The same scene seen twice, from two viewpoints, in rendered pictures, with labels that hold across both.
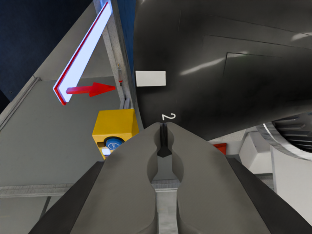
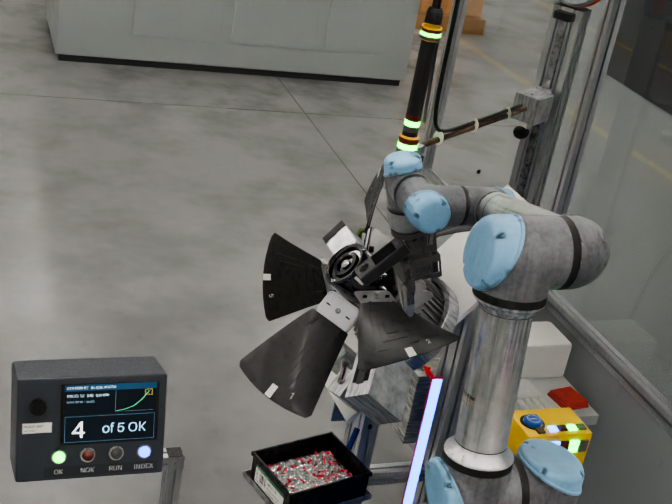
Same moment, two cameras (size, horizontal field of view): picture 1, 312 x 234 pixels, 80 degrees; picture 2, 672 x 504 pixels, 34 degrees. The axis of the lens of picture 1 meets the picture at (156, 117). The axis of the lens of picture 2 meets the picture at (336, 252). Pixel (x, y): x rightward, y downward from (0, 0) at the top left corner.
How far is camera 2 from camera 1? 222 cm
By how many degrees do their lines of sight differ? 59
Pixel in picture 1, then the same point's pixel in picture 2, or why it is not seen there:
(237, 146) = (546, 383)
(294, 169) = (466, 295)
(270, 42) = (377, 325)
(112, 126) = (516, 433)
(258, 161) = (534, 340)
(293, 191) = not seen: hidden behind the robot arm
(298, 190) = not seen: hidden behind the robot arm
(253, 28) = (374, 331)
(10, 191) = not seen: outside the picture
